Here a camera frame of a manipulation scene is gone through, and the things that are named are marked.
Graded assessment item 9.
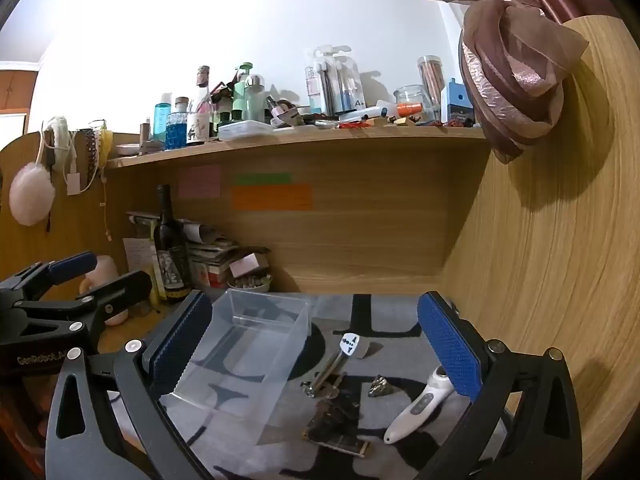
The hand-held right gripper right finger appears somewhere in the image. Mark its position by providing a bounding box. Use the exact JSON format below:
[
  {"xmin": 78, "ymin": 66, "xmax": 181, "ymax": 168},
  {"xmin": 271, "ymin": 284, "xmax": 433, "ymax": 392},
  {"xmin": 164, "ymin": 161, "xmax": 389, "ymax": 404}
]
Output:
[{"xmin": 417, "ymin": 290, "xmax": 586, "ymax": 480}]

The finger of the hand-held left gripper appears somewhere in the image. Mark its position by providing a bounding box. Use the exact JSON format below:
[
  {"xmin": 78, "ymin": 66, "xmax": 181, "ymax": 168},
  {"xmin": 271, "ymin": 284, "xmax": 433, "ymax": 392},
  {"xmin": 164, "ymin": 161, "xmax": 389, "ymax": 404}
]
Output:
[
  {"xmin": 0, "ymin": 251, "xmax": 98, "ymax": 307},
  {"xmin": 0, "ymin": 270, "xmax": 153, "ymax": 346}
]

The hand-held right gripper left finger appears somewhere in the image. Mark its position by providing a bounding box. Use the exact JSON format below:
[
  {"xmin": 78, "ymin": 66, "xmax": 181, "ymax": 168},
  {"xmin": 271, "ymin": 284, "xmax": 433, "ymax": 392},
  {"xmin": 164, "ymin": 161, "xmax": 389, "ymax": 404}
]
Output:
[{"xmin": 45, "ymin": 290, "xmax": 221, "ymax": 480}]

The white handheld device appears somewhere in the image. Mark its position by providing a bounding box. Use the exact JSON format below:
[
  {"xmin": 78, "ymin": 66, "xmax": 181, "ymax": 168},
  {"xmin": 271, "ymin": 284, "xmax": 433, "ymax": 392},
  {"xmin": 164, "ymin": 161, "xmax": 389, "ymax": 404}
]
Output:
[{"xmin": 384, "ymin": 367, "xmax": 453, "ymax": 444}]

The clear plastic box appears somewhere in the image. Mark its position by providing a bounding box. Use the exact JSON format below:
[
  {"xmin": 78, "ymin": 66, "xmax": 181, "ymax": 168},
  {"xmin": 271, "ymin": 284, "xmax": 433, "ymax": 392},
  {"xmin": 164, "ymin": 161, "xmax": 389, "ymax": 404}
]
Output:
[{"xmin": 160, "ymin": 287, "xmax": 313, "ymax": 446}]

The silver key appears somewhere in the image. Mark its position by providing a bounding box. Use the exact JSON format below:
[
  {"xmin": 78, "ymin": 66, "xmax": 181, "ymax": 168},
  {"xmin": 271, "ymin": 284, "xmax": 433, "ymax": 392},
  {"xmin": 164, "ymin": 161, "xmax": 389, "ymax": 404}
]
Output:
[{"xmin": 304, "ymin": 332, "xmax": 362, "ymax": 395}]

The pale pink cylinder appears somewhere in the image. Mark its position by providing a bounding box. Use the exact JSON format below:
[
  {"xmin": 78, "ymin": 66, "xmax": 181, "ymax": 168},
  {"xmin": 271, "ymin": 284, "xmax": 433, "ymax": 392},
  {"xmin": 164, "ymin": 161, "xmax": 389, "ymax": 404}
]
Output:
[{"xmin": 80, "ymin": 255, "xmax": 131, "ymax": 326}]

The white paper sheet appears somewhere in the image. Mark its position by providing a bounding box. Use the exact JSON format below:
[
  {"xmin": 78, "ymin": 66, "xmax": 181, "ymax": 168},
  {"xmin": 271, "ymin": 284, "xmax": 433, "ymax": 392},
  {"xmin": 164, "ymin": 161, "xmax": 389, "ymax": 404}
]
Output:
[{"xmin": 122, "ymin": 237, "xmax": 156, "ymax": 277}]

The grey printed mat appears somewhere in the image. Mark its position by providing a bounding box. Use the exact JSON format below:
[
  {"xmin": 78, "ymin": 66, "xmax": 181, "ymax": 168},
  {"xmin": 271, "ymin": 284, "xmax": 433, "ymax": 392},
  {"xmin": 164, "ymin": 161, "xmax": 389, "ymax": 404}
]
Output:
[{"xmin": 107, "ymin": 292, "xmax": 516, "ymax": 480}]

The dark wine bottle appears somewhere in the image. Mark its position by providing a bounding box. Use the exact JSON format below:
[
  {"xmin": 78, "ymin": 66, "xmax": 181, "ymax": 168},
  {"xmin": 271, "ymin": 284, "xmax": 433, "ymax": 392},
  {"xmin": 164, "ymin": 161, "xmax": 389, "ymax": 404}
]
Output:
[{"xmin": 152, "ymin": 184, "xmax": 192, "ymax": 305}]

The crumpled foil piece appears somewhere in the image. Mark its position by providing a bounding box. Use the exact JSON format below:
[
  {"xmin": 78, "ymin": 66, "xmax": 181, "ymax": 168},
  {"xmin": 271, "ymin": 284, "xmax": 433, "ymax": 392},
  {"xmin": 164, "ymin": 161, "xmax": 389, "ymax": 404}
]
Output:
[{"xmin": 367, "ymin": 375, "xmax": 396, "ymax": 401}]

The stack of books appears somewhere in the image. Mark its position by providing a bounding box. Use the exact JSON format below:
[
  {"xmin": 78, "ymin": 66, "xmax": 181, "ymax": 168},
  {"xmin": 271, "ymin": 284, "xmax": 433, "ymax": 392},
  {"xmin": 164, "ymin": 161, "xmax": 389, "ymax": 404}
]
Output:
[{"xmin": 127, "ymin": 210, "xmax": 241, "ymax": 291}]

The small white bowl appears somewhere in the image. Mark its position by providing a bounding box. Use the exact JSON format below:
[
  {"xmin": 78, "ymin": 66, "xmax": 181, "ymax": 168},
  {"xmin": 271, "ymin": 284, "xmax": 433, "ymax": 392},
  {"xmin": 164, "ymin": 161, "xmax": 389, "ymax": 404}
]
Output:
[{"xmin": 227, "ymin": 275, "xmax": 272, "ymax": 293}]

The pink sticky note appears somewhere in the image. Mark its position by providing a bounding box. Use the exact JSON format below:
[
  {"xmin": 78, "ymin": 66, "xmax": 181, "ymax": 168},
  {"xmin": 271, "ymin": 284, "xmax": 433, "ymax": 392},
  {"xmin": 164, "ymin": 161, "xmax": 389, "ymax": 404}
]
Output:
[{"xmin": 178, "ymin": 164, "xmax": 222, "ymax": 199}]

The wooden side panel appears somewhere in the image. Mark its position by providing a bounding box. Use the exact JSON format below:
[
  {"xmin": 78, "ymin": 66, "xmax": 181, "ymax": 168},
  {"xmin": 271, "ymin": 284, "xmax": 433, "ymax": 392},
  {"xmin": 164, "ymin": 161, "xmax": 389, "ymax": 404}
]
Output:
[{"xmin": 440, "ymin": 15, "xmax": 640, "ymax": 480}]

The small metal key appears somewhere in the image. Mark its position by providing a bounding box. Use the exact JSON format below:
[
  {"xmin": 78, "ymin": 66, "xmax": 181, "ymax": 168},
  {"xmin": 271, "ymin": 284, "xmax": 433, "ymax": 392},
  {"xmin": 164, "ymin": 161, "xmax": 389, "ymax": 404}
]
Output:
[{"xmin": 302, "ymin": 380, "xmax": 347, "ymax": 402}]

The blue glass jar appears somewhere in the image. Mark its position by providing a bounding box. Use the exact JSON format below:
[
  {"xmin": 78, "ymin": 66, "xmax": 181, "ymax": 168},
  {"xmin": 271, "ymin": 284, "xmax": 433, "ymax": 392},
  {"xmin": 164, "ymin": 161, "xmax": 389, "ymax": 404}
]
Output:
[{"xmin": 165, "ymin": 112, "xmax": 188, "ymax": 150}]

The tall blue liquid bottle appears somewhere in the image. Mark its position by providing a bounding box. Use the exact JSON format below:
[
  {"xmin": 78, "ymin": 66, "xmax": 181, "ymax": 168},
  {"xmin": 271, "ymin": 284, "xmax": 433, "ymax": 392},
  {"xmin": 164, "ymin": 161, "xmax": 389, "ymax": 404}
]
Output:
[{"xmin": 152, "ymin": 94, "xmax": 173, "ymax": 143}]

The orange sticky note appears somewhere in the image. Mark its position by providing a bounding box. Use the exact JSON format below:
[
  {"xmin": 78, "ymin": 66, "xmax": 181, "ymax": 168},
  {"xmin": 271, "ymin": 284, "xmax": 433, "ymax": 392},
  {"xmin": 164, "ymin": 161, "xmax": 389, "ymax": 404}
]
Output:
[{"xmin": 231, "ymin": 185, "xmax": 313, "ymax": 211}]

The green sticky note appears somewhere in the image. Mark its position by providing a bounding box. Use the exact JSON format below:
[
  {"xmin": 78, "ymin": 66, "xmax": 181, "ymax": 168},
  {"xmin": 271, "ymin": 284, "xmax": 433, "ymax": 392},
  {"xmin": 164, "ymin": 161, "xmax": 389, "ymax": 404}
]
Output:
[{"xmin": 234, "ymin": 173, "xmax": 292, "ymax": 186}]

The clear labelled bottle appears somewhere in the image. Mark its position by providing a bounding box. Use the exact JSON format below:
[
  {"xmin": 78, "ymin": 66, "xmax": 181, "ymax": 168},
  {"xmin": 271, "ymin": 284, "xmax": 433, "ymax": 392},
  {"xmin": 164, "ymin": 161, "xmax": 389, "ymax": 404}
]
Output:
[{"xmin": 186, "ymin": 66, "xmax": 211, "ymax": 146}]

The white flat tray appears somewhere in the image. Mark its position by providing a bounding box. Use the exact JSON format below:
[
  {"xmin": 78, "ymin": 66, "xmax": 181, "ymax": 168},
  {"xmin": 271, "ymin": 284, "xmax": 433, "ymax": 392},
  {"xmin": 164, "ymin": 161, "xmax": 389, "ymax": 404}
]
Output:
[{"xmin": 218, "ymin": 120, "xmax": 275, "ymax": 141}]

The green pump bottle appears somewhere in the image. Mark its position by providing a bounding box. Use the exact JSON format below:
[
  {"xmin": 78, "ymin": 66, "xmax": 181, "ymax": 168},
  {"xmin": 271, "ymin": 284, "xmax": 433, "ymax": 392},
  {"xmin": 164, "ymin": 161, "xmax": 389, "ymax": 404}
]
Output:
[{"xmin": 232, "ymin": 62, "xmax": 253, "ymax": 123}]

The wooden shelf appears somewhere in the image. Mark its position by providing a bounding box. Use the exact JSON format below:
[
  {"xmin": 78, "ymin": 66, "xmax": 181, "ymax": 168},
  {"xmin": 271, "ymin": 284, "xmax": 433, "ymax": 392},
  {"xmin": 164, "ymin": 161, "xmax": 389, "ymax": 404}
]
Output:
[{"xmin": 106, "ymin": 125, "xmax": 488, "ymax": 170}]

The silver capped bottle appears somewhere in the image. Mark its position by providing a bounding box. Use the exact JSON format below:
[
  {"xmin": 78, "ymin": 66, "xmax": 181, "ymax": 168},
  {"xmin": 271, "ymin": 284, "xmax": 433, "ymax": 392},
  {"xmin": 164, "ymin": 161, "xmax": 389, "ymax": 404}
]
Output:
[{"xmin": 245, "ymin": 74, "xmax": 266, "ymax": 122}]

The blue box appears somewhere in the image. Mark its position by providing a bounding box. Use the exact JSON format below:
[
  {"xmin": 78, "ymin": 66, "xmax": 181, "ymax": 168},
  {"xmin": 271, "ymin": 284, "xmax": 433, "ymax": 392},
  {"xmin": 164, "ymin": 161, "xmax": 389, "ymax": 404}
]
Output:
[{"xmin": 441, "ymin": 78, "xmax": 476, "ymax": 123}]

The clear jar of pencils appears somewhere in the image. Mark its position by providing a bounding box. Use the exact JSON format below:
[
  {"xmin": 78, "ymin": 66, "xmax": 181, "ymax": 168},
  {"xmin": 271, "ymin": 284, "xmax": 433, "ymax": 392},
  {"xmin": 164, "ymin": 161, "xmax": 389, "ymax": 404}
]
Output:
[{"xmin": 417, "ymin": 56, "xmax": 446, "ymax": 121}]

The white blister pack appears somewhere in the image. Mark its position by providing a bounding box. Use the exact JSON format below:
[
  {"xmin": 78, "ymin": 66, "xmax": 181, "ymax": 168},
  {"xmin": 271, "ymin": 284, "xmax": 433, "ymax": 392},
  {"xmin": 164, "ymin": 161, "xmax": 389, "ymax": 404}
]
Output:
[
  {"xmin": 331, "ymin": 45, "xmax": 363, "ymax": 113},
  {"xmin": 305, "ymin": 47, "xmax": 333, "ymax": 115}
]

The tied pink curtain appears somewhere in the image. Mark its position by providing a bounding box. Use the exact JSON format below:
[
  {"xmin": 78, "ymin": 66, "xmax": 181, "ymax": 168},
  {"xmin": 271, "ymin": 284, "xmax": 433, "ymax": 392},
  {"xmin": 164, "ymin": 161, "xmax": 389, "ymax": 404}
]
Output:
[{"xmin": 382, "ymin": 0, "xmax": 591, "ymax": 163}]

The white charger cable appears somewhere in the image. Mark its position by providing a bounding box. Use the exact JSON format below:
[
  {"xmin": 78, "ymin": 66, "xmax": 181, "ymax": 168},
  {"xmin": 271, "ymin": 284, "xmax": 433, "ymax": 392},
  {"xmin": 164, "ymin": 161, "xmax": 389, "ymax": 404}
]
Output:
[{"xmin": 42, "ymin": 117, "xmax": 83, "ymax": 196}]

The dark beaded strap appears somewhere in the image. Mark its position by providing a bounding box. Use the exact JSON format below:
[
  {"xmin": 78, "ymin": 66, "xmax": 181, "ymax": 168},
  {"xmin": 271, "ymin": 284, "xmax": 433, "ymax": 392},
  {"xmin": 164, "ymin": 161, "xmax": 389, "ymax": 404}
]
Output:
[{"xmin": 82, "ymin": 127, "xmax": 101, "ymax": 181}]

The yellow hanging strap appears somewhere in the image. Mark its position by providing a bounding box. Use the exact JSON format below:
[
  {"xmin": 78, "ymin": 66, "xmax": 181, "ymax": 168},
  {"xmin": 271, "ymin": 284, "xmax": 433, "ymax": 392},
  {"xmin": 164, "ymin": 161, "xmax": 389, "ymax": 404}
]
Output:
[{"xmin": 100, "ymin": 120, "xmax": 113, "ymax": 171}]

